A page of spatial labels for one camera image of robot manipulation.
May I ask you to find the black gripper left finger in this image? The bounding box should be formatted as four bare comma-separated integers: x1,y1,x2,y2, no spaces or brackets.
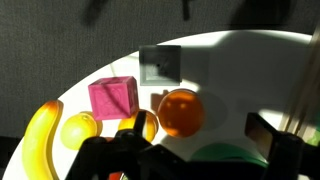
114,110,153,158

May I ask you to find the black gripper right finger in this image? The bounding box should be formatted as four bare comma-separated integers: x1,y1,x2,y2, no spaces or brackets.
244,112,305,180

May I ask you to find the toy orange fruit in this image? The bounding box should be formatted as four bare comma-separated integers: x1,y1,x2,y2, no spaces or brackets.
156,88,206,138

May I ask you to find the small yellow-orange toy fruit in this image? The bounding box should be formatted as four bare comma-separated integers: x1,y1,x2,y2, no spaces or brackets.
117,109,160,143

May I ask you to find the pink toy cube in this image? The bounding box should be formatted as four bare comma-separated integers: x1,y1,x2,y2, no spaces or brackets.
87,75,140,122

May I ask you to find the green plastic bowl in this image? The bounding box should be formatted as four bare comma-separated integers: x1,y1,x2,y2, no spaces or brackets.
190,142,269,169

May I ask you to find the grey toy cube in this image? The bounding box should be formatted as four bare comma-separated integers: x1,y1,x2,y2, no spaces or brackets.
138,44,183,87

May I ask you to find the yellow toy lemon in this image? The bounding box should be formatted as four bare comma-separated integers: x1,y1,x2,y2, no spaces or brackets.
59,111,104,151

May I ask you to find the yellow toy banana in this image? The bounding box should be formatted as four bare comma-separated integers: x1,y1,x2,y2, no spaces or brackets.
21,99,64,180

